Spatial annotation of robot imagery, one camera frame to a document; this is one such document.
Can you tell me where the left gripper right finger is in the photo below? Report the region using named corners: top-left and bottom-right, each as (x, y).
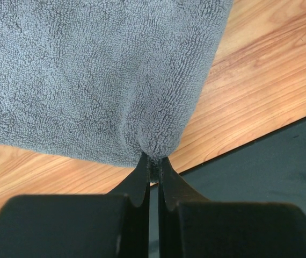
top-left (158, 158), bottom-right (306, 257)

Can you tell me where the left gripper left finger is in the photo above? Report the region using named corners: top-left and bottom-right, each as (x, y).
top-left (0, 154), bottom-right (150, 257)

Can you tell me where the grey towel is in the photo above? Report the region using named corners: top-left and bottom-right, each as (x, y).
top-left (0, 0), bottom-right (234, 183)

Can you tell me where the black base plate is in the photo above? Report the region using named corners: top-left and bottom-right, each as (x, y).
top-left (148, 118), bottom-right (306, 257)

